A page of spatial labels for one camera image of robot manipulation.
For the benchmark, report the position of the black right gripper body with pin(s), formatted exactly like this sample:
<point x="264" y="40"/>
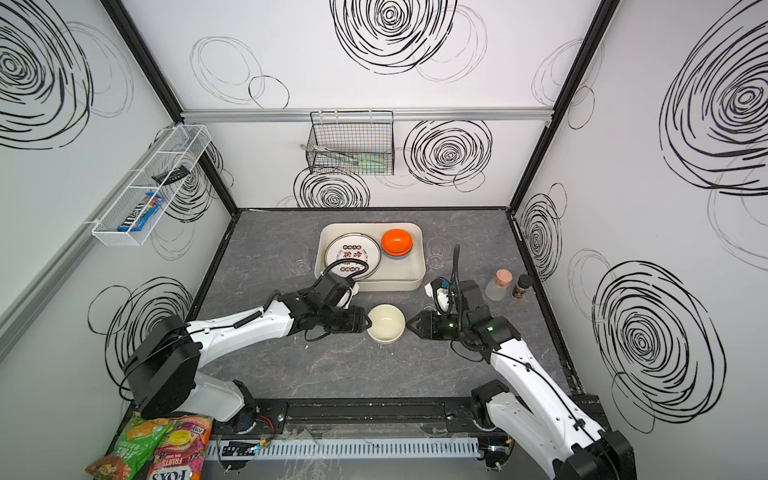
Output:
<point x="429" y="324"/>

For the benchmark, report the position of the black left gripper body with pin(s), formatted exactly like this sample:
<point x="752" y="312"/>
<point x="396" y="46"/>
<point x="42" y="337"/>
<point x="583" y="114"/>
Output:
<point x="351" y="320"/>

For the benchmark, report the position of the cream bowl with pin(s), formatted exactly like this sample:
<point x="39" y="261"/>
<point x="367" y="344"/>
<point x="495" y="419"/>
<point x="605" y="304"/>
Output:
<point x="387" y="323"/>

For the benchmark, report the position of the orange bowl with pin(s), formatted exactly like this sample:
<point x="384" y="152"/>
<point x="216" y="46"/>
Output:
<point x="396" y="243"/>

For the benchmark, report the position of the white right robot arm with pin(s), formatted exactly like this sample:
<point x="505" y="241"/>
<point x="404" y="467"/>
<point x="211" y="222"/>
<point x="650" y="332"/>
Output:
<point x="526" y="403"/>

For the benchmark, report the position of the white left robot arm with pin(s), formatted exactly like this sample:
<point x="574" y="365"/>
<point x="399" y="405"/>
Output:
<point x="164" y="373"/>

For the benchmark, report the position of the cream plastic bin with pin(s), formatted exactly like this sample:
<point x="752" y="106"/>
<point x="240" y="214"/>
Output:
<point x="393" y="274"/>

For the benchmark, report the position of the pink lid glass jar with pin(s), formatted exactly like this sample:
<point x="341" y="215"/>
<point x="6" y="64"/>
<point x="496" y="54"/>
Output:
<point x="496" y="288"/>

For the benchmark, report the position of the clear plastic cup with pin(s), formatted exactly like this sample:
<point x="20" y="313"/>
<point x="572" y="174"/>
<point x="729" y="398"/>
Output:
<point x="299" y="266"/>
<point x="438" y="252"/>

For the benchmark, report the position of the dark lid spice bottle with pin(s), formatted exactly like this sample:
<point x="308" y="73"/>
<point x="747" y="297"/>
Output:
<point x="523" y="284"/>

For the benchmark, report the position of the green item in basket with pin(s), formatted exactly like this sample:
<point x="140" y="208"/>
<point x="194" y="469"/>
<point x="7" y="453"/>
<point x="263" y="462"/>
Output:
<point x="372" y="164"/>

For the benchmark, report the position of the blue candy packet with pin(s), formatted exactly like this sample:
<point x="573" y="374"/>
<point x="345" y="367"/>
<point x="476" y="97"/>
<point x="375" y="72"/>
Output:
<point x="150" y="204"/>

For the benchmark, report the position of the pink fruit candy bag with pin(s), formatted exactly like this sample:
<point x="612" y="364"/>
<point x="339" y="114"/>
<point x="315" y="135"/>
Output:
<point x="182" y="452"/>

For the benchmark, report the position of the green snack bag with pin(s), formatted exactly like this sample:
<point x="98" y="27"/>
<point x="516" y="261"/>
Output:
<point x="134" y="446"/>

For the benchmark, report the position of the white slotted cable duct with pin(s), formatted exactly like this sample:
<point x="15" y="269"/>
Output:
<point x="344" y="449"/>

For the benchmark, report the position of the black wire basket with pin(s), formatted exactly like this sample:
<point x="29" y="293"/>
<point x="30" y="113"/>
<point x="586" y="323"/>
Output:
<point x="350" y="132"/>

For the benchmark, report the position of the clear wall shelf basket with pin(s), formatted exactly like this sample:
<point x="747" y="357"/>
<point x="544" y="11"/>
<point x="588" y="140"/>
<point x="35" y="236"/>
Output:
<point x="185" y="201"/>

